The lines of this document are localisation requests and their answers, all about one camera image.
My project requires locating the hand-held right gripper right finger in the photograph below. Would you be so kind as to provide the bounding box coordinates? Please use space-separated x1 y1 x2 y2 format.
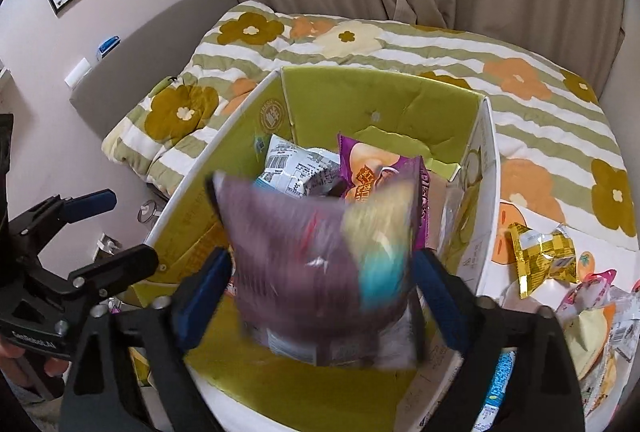
412 249 586 432

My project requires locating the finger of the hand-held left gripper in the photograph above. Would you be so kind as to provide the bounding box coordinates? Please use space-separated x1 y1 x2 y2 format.
10 189 118 238
70 244 161 303

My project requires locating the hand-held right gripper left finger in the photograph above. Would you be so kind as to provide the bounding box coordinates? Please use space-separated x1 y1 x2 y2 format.
62 247 236 432

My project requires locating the green-lined cardboard box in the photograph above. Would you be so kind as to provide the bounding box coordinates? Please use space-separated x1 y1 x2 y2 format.
120 66 503 432

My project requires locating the person's left hand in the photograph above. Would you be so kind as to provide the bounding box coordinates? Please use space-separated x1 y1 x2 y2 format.
0 342 68 380

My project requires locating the blue striped snack packet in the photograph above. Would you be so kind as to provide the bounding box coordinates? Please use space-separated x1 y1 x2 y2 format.
472 346 519 432

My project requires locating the pink snack packet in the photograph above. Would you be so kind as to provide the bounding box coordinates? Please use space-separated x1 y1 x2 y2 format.
562 269 617 315

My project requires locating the pale yellow snack packet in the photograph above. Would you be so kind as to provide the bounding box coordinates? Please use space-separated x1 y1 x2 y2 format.
564 311 620 380

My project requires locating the white barcode snack packet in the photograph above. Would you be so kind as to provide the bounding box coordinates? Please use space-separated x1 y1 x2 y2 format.
252 134 343 198

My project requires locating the purple snack bag orange print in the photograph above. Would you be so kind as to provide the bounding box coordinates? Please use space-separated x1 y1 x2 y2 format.
337 132 433 250

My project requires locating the grey headboard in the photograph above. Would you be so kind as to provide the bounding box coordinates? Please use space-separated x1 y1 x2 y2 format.
69 0 242 139

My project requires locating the clear barcode snack packet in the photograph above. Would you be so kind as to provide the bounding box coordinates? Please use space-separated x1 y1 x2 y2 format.
606 287 640 365

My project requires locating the floral striped blanket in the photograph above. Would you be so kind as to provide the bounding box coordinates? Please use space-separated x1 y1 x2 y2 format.
100 1 640 423

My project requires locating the white wall box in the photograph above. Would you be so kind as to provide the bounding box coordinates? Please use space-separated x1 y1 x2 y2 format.
63 57 92 88

